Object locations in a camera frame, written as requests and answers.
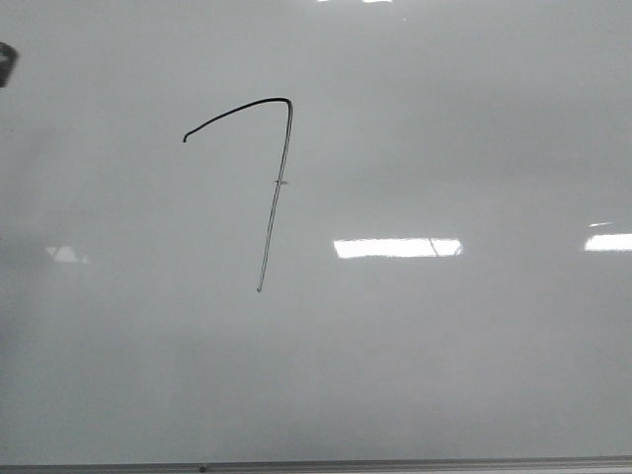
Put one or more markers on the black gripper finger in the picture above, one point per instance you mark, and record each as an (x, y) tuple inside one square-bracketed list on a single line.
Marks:
[(9, 57)]

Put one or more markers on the grey aluminium whiteboard frame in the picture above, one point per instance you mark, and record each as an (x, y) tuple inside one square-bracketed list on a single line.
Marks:
[(598, 464)]

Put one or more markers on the white glossy whiteboard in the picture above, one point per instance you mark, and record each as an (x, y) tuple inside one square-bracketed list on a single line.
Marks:
[(240, 231)]

